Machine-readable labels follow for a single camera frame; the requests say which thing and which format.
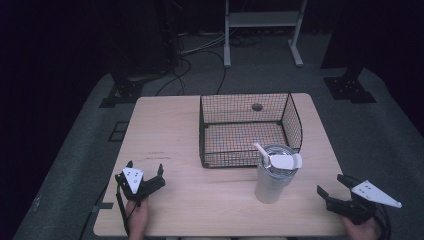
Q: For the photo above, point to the white metal stand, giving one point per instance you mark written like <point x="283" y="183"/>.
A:
<point x="227" y="50"/>

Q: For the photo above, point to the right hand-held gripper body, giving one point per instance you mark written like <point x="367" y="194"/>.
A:
<point x="361" y="201"/>

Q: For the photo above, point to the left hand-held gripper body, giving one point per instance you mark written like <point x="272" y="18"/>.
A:
<point x="134" y="181"/>

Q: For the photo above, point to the black stand base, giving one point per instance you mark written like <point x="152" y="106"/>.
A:
<point x="125" y="91"/>
<point x="350" y="88"/>

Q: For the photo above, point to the person's right hand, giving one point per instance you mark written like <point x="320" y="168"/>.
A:
<point x="361" y="230"/>

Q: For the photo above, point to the white tumbler with straw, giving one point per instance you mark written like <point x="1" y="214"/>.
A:
<point x="271" y="183"/>

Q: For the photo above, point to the person's left hand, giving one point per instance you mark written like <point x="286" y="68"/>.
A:
<point x="137" y="218"/>

